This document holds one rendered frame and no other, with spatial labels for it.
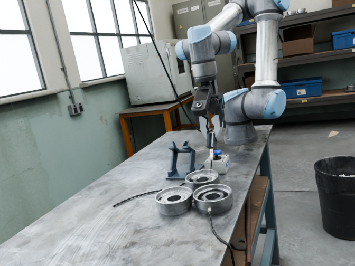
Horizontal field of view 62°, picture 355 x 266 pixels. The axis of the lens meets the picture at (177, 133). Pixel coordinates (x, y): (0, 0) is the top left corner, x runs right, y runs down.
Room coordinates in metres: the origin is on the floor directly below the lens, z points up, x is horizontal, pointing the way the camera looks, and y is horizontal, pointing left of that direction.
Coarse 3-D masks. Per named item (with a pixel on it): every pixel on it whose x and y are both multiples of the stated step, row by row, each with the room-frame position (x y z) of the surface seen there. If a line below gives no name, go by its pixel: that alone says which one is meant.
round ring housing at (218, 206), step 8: (216, 184) 0.77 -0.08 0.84; (200, 192) 0.76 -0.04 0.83; (208, 192) 0.75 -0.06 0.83; (216, 192) 0.75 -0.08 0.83; (200, 200) 0.69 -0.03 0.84; (208, 200) 0.71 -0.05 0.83; (216, 200) 0.68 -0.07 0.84; (224, 200) 0.68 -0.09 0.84; (232, 200) 0.71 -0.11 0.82; (200, 208) 0.69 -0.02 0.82; (208, 208) 0.68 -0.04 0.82; (216, 208) 0.67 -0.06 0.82; (224, 208) 0.69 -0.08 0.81
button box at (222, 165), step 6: (222, 156) 0.98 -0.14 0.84; (228, 156) 0.98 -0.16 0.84; (204, 162) 0.96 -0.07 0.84; (210, 162) 0.95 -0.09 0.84; (216, 162) 0.94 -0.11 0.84; (222, 162) 0.93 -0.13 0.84; (228, 162) 0.97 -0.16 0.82; (216, 168) 0.94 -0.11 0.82; (222, 168) 0.93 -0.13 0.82; (228, 168) 0.96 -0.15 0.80
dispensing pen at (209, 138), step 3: (213, 126) 0.95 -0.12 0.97; (213, 129) 0.94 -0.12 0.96; (213, 132) 0.94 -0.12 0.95; (207, 135) 0.92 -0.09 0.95; (210, 135) 0.92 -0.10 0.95; (207, 138) 0.92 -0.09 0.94; (210, 138) 0.91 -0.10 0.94; (207, 141) 0.91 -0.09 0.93; (210, 141) 0.91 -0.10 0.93; (207, 144) 0.91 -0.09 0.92; (210, 144) 0.90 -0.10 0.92; (207, 147) 0.91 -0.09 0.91; (210, 147) 0.91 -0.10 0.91; (210, 150) 0.91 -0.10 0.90; (213, 150) 0.91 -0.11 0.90; (210, 153) 0.90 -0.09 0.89; (213, 153) 0.91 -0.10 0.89; (210, 156) 0.90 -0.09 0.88; (213, 156) 0.90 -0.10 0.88; (210, 159) 0.89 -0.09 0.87; (210, 165) 0.89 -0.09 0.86; (210, 168) 0.88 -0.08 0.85; (210, 171) 0.88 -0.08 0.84
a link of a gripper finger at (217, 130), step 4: (216, 116) 0.92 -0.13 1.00; (212, 120) 0.92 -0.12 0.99; (216, 120) 0.92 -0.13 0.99; (216, 124) 0.92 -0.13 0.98; (216, 128) 0.92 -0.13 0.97; (220, 128) 0.91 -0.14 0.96; (216, 132) 0.92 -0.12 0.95; (220, 132) 0.92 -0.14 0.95; (216, 136) 0.92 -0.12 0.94; (220, 136) 0.93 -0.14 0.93; (216, 140) 0.93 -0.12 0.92
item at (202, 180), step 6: (192, 174) 0.89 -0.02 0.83; (198, 174) 0.90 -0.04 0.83; (204, 174) 0.89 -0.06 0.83; (216, 174) 0.87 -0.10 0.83; (186, 180) 0.83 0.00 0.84; (198, 180) 0.87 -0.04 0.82; (204, 180) 0.87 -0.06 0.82; (210, 180) 0.80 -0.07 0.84; (216, 180) 0.81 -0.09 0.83; (186, 186) 0.85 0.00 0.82; (192, 186) 0.81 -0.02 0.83; (198, 186) 0.80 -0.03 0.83; (192, 192) 0.83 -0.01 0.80
